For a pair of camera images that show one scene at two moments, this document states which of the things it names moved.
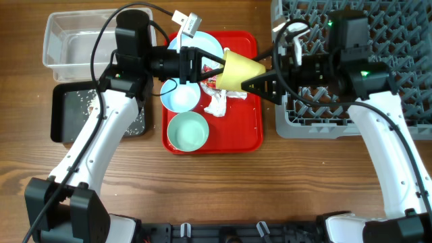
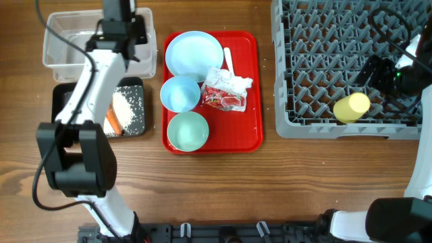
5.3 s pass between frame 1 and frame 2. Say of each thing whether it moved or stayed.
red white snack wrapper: moved
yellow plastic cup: moved
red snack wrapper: moved
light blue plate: stayed
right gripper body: moved
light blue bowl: stayed
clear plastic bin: stayed
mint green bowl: stayed
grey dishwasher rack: stayed
